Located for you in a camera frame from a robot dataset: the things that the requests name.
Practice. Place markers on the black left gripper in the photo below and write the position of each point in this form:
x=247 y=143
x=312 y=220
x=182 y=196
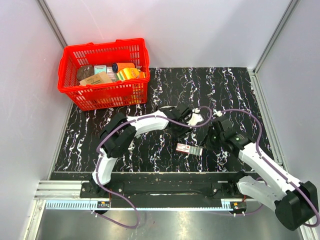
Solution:
x=178 y=135

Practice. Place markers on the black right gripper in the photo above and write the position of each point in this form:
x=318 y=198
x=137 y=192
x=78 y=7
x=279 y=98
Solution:
x=206 y=142

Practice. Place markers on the staple box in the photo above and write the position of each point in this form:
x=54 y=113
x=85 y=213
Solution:
x=191 y=150

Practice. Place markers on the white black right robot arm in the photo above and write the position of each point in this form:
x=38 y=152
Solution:
x=294 y=202

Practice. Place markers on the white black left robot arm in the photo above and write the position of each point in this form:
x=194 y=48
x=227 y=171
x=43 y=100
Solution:
x=117 y=135

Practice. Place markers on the yellow green snack pack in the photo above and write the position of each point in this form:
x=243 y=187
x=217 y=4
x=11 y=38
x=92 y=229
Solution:
x=130 y=73

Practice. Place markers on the orange cylinder can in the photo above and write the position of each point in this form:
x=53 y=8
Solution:
x=118 y=66

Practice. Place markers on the brown cardboard box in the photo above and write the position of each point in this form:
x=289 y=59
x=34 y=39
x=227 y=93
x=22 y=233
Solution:
x=99 y=78

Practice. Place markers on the red plastic basket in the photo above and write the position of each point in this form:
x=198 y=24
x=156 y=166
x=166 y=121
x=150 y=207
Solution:
x=101 y=56

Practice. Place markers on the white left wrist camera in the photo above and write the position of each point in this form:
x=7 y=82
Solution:
x=196 y=118

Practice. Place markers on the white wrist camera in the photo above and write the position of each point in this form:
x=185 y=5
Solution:
x=218 y=113
x=196 y=118

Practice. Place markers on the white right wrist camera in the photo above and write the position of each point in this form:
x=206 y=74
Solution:
x=218 y=113

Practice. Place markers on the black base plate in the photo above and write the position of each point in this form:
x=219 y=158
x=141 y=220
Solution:
x=204 y=184

